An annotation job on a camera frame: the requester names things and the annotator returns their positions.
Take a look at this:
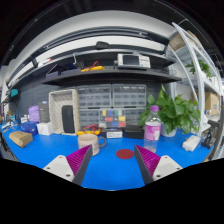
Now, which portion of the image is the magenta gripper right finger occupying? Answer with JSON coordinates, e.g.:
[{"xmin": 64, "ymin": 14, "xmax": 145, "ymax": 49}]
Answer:
[{"xmin": 134, "ymin": 145, "xmax": 182, "ymax": 185}]

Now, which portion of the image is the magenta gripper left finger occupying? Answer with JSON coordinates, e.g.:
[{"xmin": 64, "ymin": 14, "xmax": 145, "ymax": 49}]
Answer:
[{"xmin": 44, "ymin": 145, "xmax": 92, "ymax": 185}]

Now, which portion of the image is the plastic water bottle pink label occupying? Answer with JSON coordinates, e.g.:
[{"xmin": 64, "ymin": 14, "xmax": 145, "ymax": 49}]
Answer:
[{"xmin": 144, "ymin": 105, "xmax": 161, "ymax": 153}]

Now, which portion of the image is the beige ceramic mug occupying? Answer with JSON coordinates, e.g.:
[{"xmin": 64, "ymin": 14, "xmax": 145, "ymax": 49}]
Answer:
[{"xmin": 78, "ymin": 134, "xmax": 106, "ymax": 156}]

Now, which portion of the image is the red round coaster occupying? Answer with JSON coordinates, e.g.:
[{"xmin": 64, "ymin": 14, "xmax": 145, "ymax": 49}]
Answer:
[{"xmin": 116, "ymin": 149, "xmax": 134, "ymax": 159}]

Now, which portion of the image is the black low box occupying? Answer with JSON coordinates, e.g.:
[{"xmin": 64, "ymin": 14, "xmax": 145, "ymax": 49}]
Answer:
[{"xmin": 123, "ymin": 126, "xmax": 144, "ymax": 139}]

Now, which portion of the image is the white power adapter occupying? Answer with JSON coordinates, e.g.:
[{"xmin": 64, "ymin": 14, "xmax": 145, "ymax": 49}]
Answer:
[{"xmin": 182, "ymin": 135, "xmax": 200, "ymax": 152}]

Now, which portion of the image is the white small box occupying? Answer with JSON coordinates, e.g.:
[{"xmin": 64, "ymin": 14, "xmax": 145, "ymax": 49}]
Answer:
[{"xmin": 37, "ymin": 122, "xmax": 53, "ymax": 136}]

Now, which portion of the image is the black box white label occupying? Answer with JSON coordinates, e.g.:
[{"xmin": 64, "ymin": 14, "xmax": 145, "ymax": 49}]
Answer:
[{"xmin": 101, "ymin": 128, "xmax": 123, "ymax": 139}]

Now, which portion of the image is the black rectangular device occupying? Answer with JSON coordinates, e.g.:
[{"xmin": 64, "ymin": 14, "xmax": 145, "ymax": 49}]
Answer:
[{"xmin": 62, "ymin": 105, "xmax": 75, "ymax": 133}]

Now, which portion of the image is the green potted plant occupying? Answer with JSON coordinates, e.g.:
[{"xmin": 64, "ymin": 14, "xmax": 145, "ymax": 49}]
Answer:
[{"xmin": 139, "ymin": 86, "xmax": 201, "ymax": 134}]

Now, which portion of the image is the brown cardboard box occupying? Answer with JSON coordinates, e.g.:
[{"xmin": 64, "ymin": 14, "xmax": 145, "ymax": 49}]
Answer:
[{"xmin": 9, "ymin": 131, "xmax": 33, "ymax": 148}]

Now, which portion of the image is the blue box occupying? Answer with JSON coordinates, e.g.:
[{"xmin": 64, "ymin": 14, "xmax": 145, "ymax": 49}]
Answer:
[{"xmin": 20, "ymin": 121, "xmax": 38, "ymax": 136}]

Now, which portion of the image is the colourful parts organizer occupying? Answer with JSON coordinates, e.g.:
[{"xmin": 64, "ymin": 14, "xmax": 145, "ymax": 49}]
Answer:
[{"xmin": 99, "ymin": 109, "xmax": 126, "ymax": 128}]

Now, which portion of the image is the purple bag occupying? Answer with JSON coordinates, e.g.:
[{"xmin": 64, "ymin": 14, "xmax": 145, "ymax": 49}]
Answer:
[{"xmin": 28, "ymin": 105, "xmax": 40, "ymax": 122}]

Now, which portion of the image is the white perforated tray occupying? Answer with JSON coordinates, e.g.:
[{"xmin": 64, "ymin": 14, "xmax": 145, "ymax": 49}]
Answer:
[{"xmin": 49, "ymin": 89, "xmax": 80, "ymax": 136}]

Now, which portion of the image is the grey parts drawer cabinet right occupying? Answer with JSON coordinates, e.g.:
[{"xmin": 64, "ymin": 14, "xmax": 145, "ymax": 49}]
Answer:
[{"xmin": 112, "ymin": 84, "xmax": 146, "ymax": 107}]

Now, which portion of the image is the grey parts drawer cabinet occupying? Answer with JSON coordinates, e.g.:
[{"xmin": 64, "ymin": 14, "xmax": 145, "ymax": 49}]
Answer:
[
  {"xmin": 77, "ymin": 84, "xmax": 111, "ymax": 108},
  {"xmin": 112, "ymin": 84, "xmax": 146, "ymax": 107}
]

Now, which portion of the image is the grey parts drawer cabinet left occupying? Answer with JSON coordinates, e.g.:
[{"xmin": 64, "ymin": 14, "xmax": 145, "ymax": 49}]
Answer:
[{"xmin": 77, "ymin": 84, "xmax": 111, "ymax": 108}]

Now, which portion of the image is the cardboard box on rack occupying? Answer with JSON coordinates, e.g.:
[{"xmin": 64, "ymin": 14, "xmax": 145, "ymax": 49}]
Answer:
[{"xmin": 204, "ymin": 92, "xmax": 220, "ymax": 116}]

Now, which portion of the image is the yellow tool on shelf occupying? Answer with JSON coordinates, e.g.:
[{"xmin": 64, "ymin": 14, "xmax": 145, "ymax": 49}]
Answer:
[{"xmin": 82, "ymin": 61, "xmax": 104, "ymax": 72}]

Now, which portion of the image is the oscilloscope on shelf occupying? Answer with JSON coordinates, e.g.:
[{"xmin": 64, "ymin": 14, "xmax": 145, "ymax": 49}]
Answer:
[{"xmin": 117, "ymin": 53, "xmax": 151, "ymax": 69}]

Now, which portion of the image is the white metal shelving rack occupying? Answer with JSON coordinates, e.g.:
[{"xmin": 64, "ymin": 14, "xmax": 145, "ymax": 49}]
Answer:
[{"xmin": 168, "ymin": 23, "xmax": 224, "ymax": 160}]

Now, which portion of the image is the hanging green plant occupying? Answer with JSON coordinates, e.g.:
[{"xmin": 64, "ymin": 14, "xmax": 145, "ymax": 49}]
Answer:
[{"xmin": 186, "ymin": 59, "xmax": 212, "ymax": 78}]

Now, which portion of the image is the yellow red cable bundle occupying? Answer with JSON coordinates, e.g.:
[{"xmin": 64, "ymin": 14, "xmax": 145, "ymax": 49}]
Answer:
[{"xmin": 76, "ymin": 124, "xmax": 102, "ymax": 137}]

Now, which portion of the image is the black wall shelf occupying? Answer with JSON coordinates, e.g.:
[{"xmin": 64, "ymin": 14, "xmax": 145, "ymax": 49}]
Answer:
[{"xmin": 40, "ymin": 49, "xmax": 183, "ymax": 87}]

